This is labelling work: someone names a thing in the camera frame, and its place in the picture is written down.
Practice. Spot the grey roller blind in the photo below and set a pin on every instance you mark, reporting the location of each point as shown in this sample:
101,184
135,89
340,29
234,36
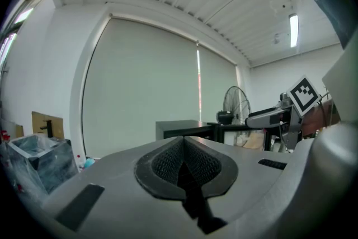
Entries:
216,84
140,86

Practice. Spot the long ceiling light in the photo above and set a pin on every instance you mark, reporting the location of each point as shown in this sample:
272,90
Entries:
293,30

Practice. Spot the black pedestal fan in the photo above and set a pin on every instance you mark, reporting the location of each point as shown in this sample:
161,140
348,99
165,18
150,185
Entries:
237,105

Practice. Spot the teal cloth bundle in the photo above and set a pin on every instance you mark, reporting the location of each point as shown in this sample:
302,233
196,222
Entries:
89,163

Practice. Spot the side window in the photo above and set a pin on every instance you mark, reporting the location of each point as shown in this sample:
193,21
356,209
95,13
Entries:
11,33

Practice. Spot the brown cardboard sheet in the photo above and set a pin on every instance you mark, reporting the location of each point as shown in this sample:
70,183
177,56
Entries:
37,123

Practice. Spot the black faucet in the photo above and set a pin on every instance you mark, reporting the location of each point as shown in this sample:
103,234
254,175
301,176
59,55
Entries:
47,127

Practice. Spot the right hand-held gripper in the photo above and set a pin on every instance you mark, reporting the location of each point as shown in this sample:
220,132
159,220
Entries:
303,95

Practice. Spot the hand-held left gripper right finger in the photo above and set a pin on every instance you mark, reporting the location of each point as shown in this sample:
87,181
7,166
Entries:
246,168

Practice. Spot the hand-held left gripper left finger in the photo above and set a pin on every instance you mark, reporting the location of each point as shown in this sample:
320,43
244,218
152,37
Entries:
117,176

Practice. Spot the plastic-wrapped grey sink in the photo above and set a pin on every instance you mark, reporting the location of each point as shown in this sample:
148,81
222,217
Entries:
53,162

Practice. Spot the person's right forearm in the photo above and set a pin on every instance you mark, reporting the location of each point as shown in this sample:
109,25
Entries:
314,120

